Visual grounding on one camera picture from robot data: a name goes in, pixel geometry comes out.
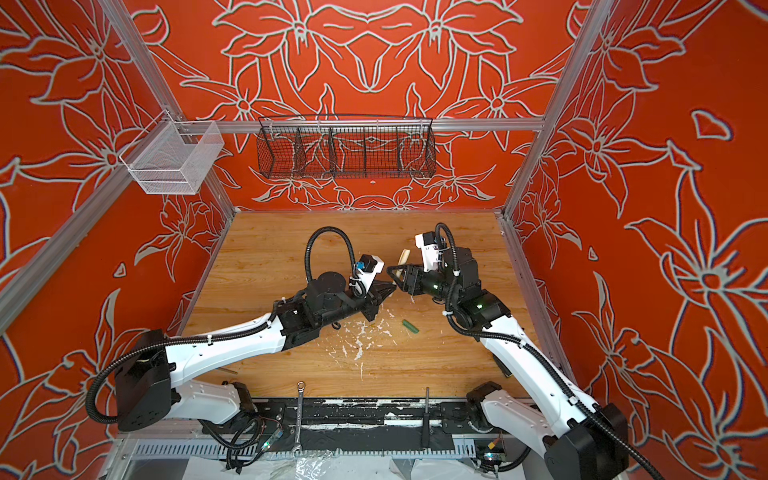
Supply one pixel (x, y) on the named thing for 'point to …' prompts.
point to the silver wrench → (298, 448)
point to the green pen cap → (410, 326)
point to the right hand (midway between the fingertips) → (389, 270)
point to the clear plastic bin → (173, 157)
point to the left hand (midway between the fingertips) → (394, 282)
